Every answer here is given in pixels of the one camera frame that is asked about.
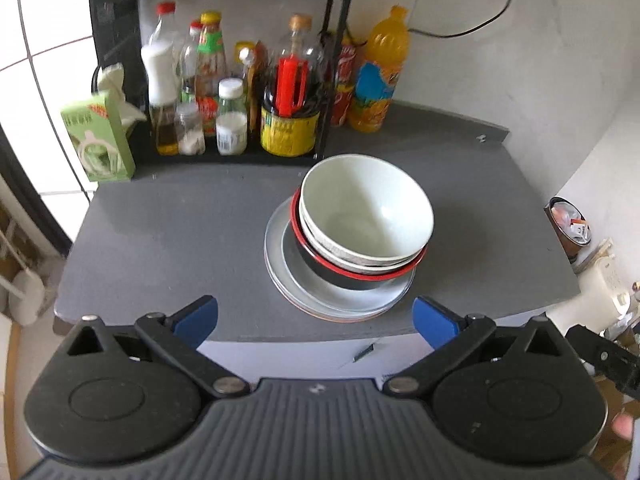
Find black red-rimmed bowl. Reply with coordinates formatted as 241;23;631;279
288;188;428;290

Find white plate Sweet print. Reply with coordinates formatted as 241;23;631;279
264;200;416;323

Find white bowl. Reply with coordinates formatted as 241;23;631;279
299;154;434;270

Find person's right hand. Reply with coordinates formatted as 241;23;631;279
612;408;640;480

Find white cabinet doors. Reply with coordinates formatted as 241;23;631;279
196;309;547;386

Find white electric kettle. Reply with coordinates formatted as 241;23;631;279
546;238;637;335

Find brown trash bin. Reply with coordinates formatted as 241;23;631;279
544;196;592;263

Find small clear spice jar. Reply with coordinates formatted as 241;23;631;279
175;102;205;156

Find small white labelled jar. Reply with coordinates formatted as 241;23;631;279
216;78;248;156

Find green tissue box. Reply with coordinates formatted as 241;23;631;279
61;63;146;183

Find white spray oil bottle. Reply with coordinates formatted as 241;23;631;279
141;41;179;156

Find green label sauce bottle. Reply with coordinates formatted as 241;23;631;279
195;11;228;141

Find red-cap small bottle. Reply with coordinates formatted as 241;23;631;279
179;20;203;102

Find yellow-cap brown bottle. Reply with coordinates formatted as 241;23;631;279
234;41;268;138

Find upper red drink can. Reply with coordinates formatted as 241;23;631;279
335;40;357;86

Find orange juice bottle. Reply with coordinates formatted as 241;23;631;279
347;6;410;133

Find red-cap clear bottle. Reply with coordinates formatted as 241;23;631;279
147;1;182;49

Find soy sauce bottle red handle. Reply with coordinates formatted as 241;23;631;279
260;13;324;158

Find black power cable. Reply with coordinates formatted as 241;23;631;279
406;0;528;40

